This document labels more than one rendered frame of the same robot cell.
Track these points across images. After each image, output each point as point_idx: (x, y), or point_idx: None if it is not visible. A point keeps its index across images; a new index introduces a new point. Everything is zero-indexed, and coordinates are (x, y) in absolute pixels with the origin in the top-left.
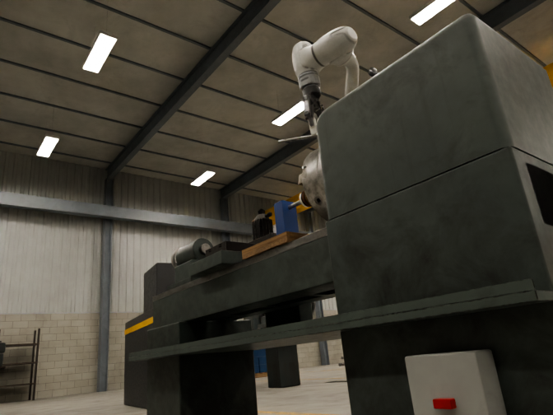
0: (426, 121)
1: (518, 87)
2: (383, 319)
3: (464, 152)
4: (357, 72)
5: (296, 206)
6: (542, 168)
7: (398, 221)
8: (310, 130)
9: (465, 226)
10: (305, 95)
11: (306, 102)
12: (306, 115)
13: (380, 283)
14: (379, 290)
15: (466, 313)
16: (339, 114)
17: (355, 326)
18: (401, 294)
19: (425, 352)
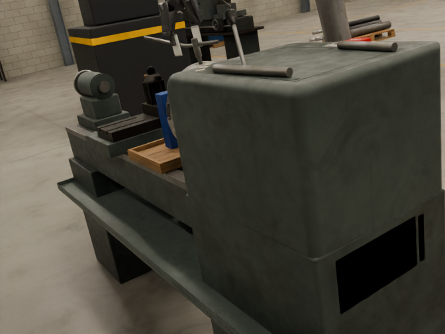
0: (256, 179)
1: (360, 150)
2: (220, 325)
3: (283, 235)
4: None
5: None
6: (363, 244)
7: (237, 244)
8: (173, 50)
9: (281, 290)
10: (161, 3)
11: (163, 15)
12: (165, 35)
13: (226, 278)
14: (226, 281)
15: None
16: (185, 98)
17: (204, 313)
18: (240, 297)
19: None
